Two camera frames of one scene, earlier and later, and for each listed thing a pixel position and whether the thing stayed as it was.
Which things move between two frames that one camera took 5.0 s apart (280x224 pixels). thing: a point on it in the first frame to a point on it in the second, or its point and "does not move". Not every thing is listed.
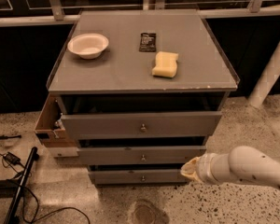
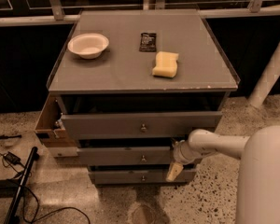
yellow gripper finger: x=189 y=169 to x=174 y=170
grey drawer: x=138 y=155 does not move
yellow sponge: x=166 y=64 does not move
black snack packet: x=147 y=42 does not move
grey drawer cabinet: x=142 y=91 does not move
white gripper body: x=204 y=169 to x=181 y=154
